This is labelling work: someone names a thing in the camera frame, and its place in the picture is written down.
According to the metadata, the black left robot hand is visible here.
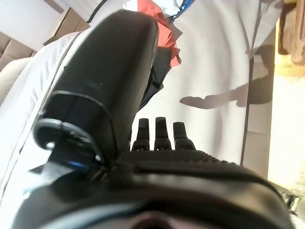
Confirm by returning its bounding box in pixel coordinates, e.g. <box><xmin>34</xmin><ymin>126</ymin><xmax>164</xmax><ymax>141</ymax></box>
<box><xmin>10</xmin><ymin>9</ymin><xmax>295</xmax><ymax>229</ymax></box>

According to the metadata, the brown tufted headboard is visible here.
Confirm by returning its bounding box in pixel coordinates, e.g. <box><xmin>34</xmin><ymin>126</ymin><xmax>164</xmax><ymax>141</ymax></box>
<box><xmin>0</xmin><ymin>32</ymin><xmax>37</xmax><ymax>72</ymax></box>

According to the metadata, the bed with white duvet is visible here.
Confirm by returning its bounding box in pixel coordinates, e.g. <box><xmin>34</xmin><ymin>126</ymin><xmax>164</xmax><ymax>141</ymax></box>
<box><xmin>0</xmin><ymin>0</ymin><xmax>286</xmax><ymax>210</ymax></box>

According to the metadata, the brown wooden laundry basket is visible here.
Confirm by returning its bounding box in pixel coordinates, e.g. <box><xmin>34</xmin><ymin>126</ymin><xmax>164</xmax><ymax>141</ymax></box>
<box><xmin>277</xmin><ymin>0</ymin><xmax>305</xmax><ymax>65</ymax></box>

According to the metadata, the beige pillow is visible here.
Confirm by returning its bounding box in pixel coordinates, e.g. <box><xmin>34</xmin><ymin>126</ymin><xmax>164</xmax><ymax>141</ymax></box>
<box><xmin>0</xmin><ymin>57</ymin><xmax>33</xmax><ymax>106</ymax></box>

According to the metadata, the black garment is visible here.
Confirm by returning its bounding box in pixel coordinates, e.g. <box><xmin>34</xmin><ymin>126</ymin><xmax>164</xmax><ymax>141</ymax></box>
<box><xmin>138</xmin><ymin>46</ymin><xmax>173</xmax><ymax>111</ymax></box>

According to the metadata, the wooden nightstand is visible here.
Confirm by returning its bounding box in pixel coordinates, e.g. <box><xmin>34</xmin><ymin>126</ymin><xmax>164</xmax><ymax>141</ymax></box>
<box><xmin>42</xmin><ymin>7</ymin><xmax>92</xmax><ymax>46</ymax></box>

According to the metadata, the white garment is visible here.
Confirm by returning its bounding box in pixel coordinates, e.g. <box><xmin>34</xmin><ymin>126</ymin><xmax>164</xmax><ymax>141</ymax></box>
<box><xmin>163</xmin><ymin>0</ymin><xmax>199</xmax><ymax>20</ymax></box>

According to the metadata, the red garment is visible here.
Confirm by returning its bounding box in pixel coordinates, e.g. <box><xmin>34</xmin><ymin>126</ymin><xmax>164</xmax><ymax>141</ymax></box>
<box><xmin>137</xmin><ymin>0</ymin><xmax>183</xmax><ymax>67</ymax></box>

